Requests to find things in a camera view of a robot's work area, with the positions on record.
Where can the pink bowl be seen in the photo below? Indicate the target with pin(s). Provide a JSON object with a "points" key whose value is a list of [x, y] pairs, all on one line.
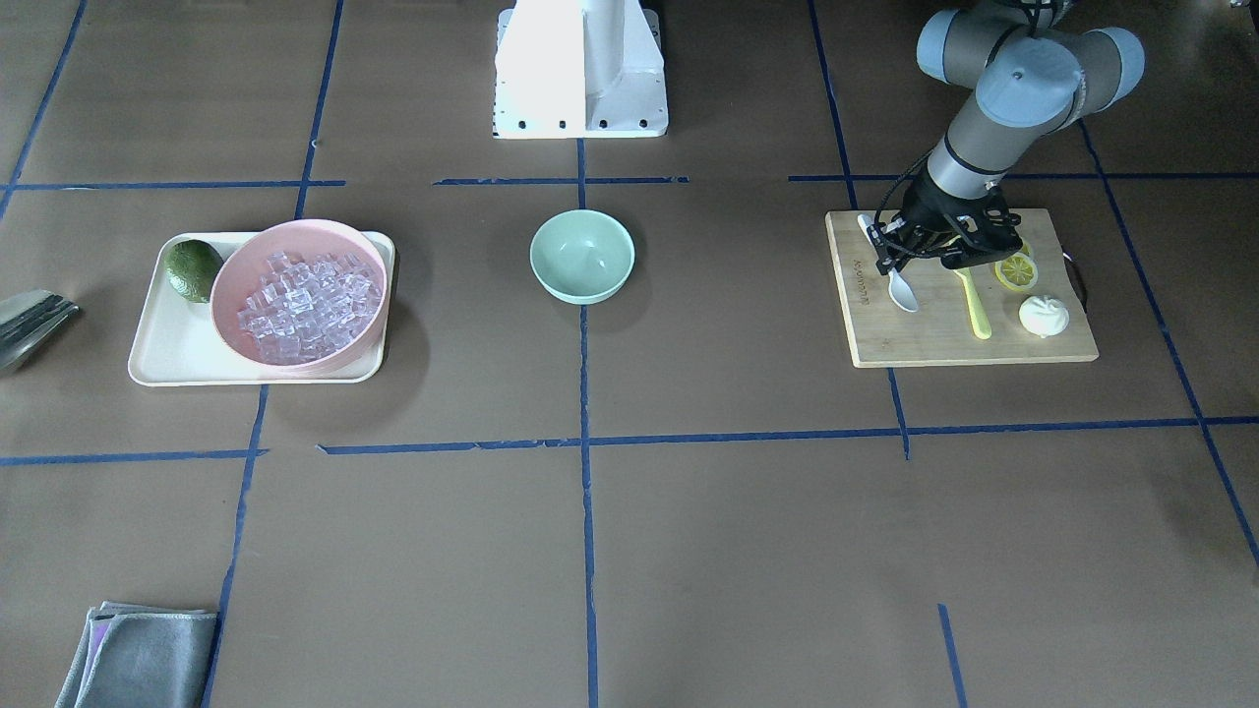
{"points": [[305, 238]]}

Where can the green bowl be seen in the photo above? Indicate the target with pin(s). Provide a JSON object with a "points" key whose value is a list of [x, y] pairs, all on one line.
{"points": [[582, 256]]}

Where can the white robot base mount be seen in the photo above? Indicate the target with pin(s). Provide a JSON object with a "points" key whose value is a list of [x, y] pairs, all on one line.
{"points": [[569, 70]]}

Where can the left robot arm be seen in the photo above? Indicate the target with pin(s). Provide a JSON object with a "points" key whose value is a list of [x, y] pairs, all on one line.
{"points": [[1027, 79]]}

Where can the yellow plastic knife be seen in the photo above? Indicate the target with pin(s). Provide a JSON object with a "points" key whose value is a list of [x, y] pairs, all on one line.
{"points": [[976, 312]]}

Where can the white plastic spoon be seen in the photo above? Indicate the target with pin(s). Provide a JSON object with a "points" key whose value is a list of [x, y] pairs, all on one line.
{"points": [[898, 289]]}

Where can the green lime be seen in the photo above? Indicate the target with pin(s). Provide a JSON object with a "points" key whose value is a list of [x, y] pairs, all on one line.
{"points": [[191, 268]]}

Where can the bamboo cutting board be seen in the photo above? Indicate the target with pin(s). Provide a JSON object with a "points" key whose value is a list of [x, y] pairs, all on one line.
{"points": [[882, 335]]}

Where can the grey folded cloth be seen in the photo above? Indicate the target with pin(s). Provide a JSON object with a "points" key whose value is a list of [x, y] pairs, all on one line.
{"points": [[138, 656]]}

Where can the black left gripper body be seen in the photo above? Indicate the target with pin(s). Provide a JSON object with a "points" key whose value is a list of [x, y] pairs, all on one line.
{"points": [[922, 213]]}

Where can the lower lemon slice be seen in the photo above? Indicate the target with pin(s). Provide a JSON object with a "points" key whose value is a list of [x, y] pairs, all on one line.
{"points": [[1018, 272]]}

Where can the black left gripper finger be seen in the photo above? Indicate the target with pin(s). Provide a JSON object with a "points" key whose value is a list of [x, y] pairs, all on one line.
{"points": [[886, 264]]}

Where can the cream plastic tray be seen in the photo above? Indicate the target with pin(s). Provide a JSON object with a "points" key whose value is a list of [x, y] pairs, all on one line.
{"points": [[176, 342]]}

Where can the pile of clear ice cubes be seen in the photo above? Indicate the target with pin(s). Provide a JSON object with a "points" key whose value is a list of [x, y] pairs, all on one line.
{"points": [[308, 309]]}

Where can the metal ice scoop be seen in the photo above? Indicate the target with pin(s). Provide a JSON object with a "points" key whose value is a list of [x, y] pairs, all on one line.
{"points": [[27, 321]]}

